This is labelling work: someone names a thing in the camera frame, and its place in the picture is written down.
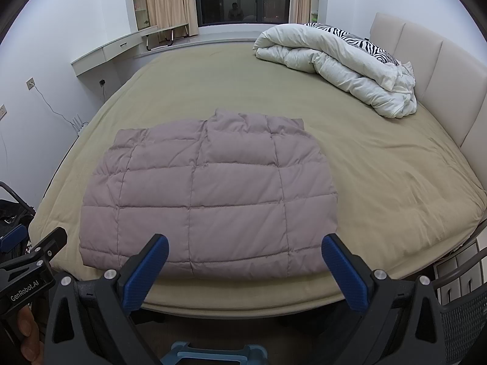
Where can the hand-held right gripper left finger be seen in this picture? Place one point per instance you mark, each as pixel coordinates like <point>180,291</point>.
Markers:
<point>146,273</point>

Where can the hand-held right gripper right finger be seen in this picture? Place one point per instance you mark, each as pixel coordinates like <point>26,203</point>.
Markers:
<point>344,273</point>

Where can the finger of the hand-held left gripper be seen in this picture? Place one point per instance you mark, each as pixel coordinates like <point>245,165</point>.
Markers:
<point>51,241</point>
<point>13,237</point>

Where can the mauve quilted down jacket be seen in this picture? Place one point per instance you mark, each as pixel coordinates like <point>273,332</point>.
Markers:
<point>209,197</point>

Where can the person's left hand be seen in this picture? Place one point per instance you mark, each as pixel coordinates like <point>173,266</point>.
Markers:
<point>32,342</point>

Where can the white drawer cabinet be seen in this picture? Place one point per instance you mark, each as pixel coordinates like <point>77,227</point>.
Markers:
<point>454,270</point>

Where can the white router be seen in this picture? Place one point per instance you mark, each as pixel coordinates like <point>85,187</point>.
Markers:
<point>80,125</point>

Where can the bed with tan sheet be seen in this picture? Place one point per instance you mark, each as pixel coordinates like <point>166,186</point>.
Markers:
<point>380,159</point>

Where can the black mesh chair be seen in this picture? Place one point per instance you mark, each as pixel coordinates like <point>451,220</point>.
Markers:
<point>464,319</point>

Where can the white folded duvet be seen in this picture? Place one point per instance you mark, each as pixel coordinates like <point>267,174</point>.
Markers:
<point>342,68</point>

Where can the beige padded headboard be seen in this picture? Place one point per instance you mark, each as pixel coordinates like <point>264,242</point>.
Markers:
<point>437,68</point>

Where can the zebra striped pillow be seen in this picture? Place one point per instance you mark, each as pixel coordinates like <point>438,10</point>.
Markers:
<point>354,38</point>

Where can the small folding table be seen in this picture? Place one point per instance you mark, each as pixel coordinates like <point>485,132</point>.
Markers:
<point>167,32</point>

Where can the white wall socket with plug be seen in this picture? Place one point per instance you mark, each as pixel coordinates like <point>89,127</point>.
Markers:
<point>31,83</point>

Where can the white wall desk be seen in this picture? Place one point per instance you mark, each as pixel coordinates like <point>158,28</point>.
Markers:
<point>110,51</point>

